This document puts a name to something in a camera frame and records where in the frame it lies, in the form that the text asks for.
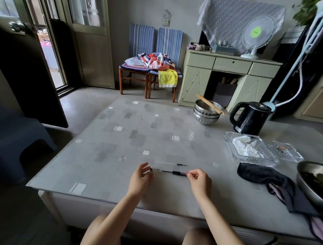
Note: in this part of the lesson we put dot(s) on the person's left hand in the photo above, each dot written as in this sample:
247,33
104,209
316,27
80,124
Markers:
140,181

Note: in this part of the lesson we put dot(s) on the person's right hand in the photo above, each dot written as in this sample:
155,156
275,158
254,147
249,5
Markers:
200,185

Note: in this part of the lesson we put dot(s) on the clear pen with black grip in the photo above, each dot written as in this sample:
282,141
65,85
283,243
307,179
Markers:
176,173

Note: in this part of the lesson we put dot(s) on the person's right forearm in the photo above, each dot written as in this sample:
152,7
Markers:
219,224

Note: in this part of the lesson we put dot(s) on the person's left forearm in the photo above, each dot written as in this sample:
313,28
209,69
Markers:
116,222

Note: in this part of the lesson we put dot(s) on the person's right leg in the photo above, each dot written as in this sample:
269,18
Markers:
194,238

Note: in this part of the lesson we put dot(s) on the person's leg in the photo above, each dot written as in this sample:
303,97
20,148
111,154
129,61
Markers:
194,238
88,234

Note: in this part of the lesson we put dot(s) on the person's left leg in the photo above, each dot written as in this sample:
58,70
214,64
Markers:
88,234

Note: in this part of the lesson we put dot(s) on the crumpled white tissue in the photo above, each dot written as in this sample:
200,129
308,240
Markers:
242,145

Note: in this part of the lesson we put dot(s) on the black cloth garment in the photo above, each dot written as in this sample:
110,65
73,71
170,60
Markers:
262,175

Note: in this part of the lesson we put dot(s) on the stainless steel bowl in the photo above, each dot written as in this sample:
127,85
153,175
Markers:
205,106
205,121
205,116

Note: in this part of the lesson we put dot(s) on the large clear glass dish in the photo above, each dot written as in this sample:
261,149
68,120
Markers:
270,160

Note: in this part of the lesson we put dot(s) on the white ribbed heater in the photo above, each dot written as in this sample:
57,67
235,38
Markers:
252,238

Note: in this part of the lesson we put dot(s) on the bundle of wooden chopsticks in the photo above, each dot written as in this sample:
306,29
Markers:
211,104

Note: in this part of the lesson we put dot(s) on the black electric kettle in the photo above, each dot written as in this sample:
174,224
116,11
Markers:
253,121

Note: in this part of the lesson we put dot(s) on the small metal trinket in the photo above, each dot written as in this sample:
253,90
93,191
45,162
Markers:
280,149

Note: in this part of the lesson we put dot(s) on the wooden chair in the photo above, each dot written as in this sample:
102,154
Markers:
149,88
120,83

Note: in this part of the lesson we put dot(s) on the small clear glass dish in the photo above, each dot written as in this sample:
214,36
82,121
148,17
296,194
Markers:
294,157

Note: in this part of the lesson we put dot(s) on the large metal basin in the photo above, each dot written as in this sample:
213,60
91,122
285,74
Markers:
300,176

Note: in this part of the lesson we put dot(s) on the pale green wooden cabinet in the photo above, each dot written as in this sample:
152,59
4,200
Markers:
194,83

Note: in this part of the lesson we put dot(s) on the light blue garment steamer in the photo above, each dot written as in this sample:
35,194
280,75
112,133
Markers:
268,106

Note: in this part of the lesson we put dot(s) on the yellow towel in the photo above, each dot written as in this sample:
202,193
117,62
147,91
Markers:
167,78

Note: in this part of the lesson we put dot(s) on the white plastic bag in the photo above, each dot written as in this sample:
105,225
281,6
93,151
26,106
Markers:
133,61

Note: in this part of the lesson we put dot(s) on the colourful clothes pile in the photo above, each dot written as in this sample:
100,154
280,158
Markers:
156,61

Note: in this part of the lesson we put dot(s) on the tall black cabinet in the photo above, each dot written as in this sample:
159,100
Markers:
285,90

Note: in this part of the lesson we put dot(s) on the green panel door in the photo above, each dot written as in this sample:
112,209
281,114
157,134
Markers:
93,60

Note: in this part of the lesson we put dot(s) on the dark blue plastic stool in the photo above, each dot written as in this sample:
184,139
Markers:
17,136

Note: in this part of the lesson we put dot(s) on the beige low cabinet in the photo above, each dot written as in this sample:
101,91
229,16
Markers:
310,108

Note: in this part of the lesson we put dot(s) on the pale blue box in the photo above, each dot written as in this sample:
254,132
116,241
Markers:
223,50

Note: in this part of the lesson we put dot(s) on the black television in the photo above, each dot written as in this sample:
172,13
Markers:
203,39

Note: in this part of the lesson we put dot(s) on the dark open door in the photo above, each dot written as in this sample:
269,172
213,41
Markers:
25,80

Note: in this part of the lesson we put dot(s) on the white fan green centre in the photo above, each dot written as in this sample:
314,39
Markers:
256,32

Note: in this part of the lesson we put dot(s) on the white lace cloth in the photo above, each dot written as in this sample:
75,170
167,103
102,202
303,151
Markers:
227,22

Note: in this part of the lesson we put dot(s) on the white plant pot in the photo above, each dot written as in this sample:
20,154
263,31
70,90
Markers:
292,35

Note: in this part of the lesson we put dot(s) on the round metal door knob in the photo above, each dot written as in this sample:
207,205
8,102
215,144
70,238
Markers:
17,26

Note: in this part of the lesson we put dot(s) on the green potted plant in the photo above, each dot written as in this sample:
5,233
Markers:
306,11

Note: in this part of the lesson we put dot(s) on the small wall decoration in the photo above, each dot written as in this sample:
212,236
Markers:
166,20

